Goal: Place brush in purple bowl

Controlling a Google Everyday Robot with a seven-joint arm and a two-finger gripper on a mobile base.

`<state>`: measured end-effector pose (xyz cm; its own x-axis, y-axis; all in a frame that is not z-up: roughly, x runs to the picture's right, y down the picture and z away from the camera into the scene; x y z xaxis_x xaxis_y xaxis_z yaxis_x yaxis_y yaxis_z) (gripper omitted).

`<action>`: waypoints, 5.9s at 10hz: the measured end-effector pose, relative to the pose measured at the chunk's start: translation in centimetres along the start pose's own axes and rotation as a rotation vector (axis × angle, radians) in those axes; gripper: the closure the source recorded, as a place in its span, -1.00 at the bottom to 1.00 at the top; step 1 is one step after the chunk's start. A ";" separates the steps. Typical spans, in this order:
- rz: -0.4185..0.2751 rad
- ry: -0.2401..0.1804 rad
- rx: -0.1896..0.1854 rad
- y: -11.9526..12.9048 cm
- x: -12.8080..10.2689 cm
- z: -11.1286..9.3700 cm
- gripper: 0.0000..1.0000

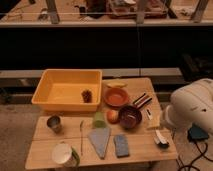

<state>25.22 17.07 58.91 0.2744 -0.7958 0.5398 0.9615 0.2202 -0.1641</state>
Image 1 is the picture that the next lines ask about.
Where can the orange plate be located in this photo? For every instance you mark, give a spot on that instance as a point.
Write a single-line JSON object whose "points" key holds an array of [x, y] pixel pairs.
{"points": [[116, 97]]}

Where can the purple bowl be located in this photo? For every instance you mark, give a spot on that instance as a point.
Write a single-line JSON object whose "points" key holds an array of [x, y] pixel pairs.
{"points": [[129, 117]]}

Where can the yellow plastic tub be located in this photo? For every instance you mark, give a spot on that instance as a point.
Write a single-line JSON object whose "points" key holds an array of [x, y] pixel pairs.
{"points": [[60, 89]]}

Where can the small metal cup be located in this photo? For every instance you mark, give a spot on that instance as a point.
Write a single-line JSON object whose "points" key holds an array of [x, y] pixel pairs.
{"points": [[54, 123]]}

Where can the white handled brush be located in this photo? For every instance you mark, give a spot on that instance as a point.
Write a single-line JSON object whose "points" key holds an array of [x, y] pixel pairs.
{"points": [[149, 114]]}

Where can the brown pine cone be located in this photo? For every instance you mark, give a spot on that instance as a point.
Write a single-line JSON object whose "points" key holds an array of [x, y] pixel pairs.
{"points": [[87, 96]]}

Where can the blue sponge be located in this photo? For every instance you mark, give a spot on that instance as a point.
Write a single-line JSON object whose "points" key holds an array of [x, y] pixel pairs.
{"points": [[121, 146]]}

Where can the green cup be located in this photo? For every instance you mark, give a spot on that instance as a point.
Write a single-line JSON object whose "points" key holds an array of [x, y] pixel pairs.
{"points": [[99, 120]]}

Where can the grey triangular cloth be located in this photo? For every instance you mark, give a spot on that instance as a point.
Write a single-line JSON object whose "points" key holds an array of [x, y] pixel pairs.
{"points": [[99, 138]]}

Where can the black floor box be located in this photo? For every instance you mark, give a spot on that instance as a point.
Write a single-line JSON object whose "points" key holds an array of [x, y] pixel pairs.
{"points": [[195, 133]]}

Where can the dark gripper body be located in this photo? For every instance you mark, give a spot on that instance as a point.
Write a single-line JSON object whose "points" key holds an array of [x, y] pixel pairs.
{"points": [[160, 140]]}

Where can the wooden table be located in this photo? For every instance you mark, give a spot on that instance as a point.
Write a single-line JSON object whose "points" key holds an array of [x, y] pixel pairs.
{"points": [[141, 143]]}

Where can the orange fruit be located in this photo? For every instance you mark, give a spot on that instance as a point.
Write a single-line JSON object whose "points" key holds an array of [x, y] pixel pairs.
{"points": [[112, 116]]}

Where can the metal fork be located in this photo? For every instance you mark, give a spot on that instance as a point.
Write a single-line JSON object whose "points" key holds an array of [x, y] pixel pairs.
{"points": [[81, 133]]}

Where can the yellow banana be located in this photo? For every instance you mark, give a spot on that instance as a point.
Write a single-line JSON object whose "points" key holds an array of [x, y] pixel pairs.
{"points": [[116, 85]]}

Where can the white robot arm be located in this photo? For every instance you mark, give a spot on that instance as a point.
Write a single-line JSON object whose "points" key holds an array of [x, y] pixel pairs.
{"points": [[190, 104]]}

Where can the striped dark block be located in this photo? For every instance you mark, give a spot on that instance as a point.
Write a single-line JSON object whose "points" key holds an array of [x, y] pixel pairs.
{"points": [[141, 101]]}

